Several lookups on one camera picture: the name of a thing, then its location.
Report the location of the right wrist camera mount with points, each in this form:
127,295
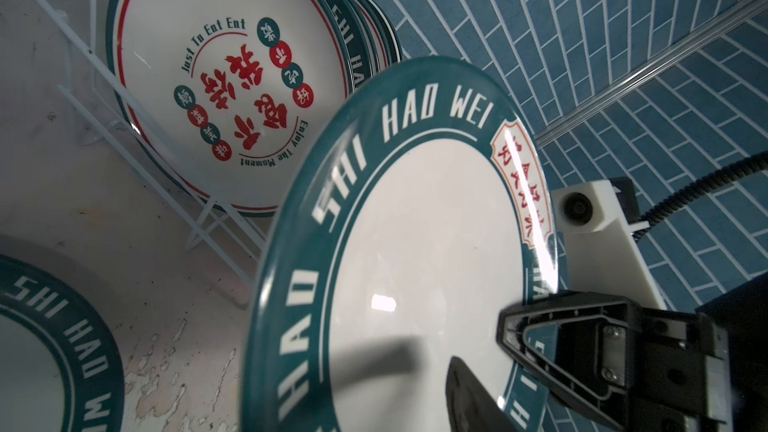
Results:
601,253

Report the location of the large red-lettered plate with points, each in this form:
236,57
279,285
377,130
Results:
378,36
393,36
239,89

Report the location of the white wire dish rack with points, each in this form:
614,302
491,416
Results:
236,239

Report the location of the small green-rim plate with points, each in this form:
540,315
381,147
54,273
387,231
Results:
421,211
60,366

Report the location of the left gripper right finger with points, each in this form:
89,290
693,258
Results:
581,346

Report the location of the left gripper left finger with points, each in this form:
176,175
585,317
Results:
470,407

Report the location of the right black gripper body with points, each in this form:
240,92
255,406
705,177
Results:
705,371

